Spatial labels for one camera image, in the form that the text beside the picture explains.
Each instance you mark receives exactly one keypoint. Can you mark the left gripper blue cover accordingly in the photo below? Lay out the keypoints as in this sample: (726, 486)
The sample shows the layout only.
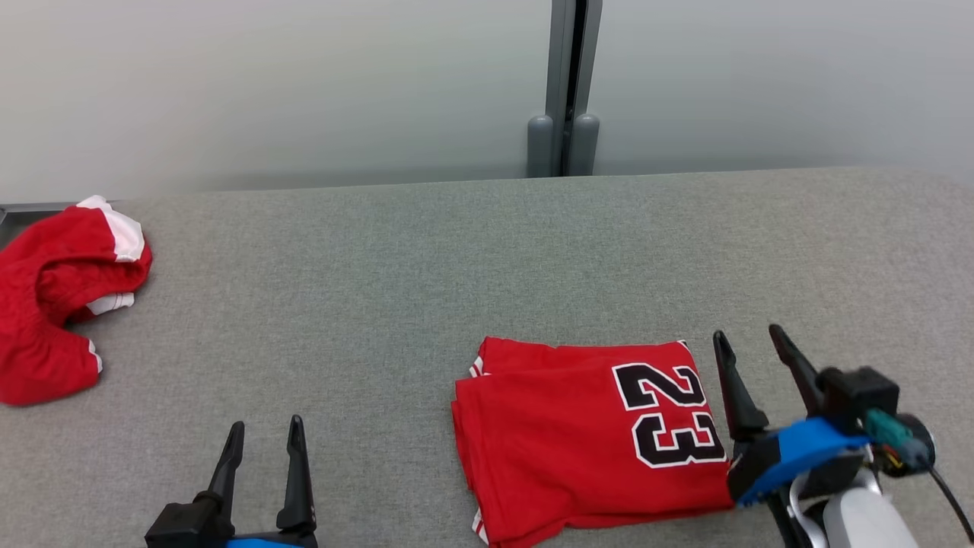
(297, 540)

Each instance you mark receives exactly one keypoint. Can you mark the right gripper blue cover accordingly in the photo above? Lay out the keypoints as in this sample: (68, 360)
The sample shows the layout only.
(799, 457)

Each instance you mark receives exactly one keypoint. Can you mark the red jersey number 23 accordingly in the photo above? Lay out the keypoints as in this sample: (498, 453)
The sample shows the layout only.
(555, 441)

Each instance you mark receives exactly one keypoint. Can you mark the red shorts white stripe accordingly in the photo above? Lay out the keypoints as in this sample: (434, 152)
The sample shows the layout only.
(46, 304)

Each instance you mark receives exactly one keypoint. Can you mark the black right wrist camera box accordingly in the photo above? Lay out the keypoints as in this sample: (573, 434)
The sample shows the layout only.
(860, 392)

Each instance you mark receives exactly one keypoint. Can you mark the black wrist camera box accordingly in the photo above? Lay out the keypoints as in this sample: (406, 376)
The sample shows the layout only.
(179, 525)
(860, 392)

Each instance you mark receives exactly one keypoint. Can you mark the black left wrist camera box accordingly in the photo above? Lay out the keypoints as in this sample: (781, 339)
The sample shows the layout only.
(179, 525)

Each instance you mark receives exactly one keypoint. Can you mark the grey cylindrical post foot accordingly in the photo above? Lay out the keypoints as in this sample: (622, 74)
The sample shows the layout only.
(540, 148)
(585, 146)

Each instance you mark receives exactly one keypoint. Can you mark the grey partition base rail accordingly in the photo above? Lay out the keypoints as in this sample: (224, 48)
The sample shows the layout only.
(38, 207)

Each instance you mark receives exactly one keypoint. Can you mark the grey partition post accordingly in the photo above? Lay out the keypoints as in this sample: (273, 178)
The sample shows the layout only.
(572, 61)

